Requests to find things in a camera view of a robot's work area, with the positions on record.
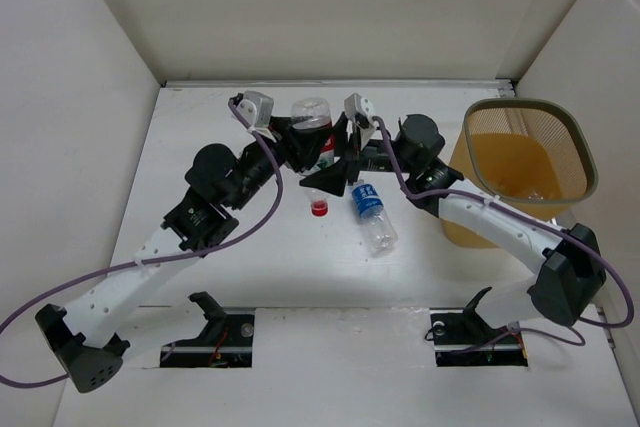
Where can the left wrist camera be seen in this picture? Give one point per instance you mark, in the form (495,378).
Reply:
(255,108)

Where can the clear unlabelled plastic bottle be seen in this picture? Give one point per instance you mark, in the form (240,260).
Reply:
(534,194)

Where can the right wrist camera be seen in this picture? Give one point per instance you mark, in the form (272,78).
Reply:
(359,110)

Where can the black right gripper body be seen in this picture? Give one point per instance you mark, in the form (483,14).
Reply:
(372,155)

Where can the blue label bottle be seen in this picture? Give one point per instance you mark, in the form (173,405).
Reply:
(378,230)

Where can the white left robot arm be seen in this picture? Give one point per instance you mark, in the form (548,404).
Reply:
(93,335)

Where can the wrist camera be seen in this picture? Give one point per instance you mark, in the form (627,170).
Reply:
(255,108)
(359,110)

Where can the aluminium rail at back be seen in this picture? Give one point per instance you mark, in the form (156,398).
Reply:
(504,87)

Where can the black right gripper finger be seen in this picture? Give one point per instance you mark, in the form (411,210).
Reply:
(342,133)
(328,178)

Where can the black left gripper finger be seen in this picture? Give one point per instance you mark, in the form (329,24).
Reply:
(283,125)
(316,146)

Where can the red label plastic bottle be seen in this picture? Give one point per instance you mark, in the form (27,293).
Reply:
(310,117)

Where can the yellow mesh waste bin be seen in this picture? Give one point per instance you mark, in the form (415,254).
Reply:
(508,144)

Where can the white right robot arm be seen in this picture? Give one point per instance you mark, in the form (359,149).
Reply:
(566,265)

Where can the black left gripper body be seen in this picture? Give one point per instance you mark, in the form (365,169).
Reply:
(281,148)

